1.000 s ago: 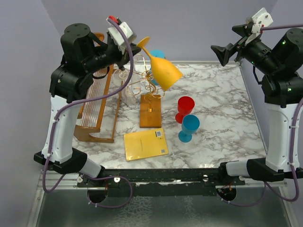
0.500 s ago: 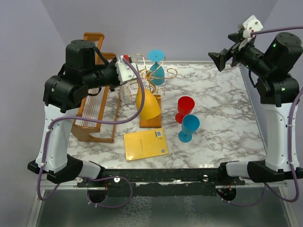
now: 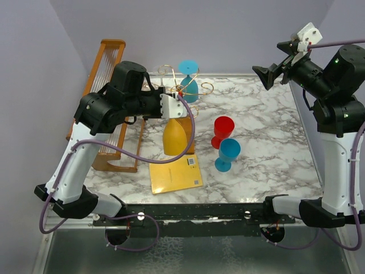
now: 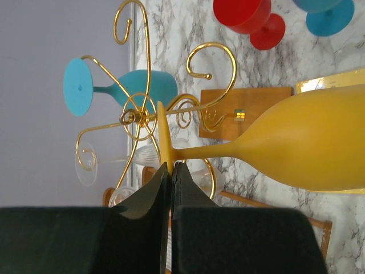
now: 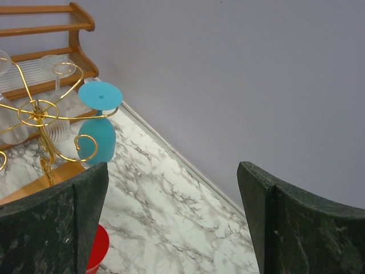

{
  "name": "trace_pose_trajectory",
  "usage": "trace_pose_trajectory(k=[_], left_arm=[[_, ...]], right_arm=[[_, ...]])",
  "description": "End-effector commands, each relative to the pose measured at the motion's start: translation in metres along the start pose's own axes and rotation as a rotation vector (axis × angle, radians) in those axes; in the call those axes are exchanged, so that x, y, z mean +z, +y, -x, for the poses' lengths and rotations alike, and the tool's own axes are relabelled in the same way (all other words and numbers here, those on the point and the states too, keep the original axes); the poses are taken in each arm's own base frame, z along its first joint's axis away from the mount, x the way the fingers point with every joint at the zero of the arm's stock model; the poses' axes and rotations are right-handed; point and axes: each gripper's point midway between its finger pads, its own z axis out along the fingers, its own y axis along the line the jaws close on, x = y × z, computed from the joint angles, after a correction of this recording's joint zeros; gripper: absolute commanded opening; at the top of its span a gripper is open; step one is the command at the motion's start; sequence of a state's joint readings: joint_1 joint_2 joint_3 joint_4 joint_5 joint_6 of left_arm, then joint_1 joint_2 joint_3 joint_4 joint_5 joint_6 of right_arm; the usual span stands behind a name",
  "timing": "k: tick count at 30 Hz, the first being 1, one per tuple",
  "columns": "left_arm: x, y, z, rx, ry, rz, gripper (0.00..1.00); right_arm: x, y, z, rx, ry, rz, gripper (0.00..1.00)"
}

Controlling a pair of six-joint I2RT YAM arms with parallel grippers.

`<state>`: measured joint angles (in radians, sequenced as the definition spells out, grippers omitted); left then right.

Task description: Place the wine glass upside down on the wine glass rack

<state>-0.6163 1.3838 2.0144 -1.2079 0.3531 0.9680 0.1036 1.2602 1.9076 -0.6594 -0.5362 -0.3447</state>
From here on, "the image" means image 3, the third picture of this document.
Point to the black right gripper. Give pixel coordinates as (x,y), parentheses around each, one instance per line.
(268,75)

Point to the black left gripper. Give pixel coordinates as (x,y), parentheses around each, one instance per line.
(157,93)

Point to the clear ribbed wine glass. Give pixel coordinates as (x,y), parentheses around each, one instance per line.
(163,71)

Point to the blue plastic wine glass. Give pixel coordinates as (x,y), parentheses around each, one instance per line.
(228,152)
(189,67)

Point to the yellow plastic wine glass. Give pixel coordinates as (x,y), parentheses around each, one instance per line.
(174,138)

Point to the red plastic wine glass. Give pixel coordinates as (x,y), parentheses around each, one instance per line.
(223,127)

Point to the blue plastic wine glass front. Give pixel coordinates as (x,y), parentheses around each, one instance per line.
(228,152)

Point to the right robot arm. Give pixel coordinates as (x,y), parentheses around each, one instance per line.
(340,122)

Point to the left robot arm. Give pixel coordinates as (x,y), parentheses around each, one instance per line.
(66,189)

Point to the wooden tiered acrylic shelf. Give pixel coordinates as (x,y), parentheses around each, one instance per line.
(97,115)

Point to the yellow book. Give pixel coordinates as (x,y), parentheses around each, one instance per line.
(181,174)

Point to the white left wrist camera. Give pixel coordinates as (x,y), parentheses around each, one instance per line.
(172,107)

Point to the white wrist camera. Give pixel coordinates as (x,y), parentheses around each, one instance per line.
(172,107)
(304,37)

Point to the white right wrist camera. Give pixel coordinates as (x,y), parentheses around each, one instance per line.
(304,37)

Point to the gold wire wine glass rack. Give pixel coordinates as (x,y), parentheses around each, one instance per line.
(205,88)

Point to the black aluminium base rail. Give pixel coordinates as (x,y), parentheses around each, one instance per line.
(193,220)

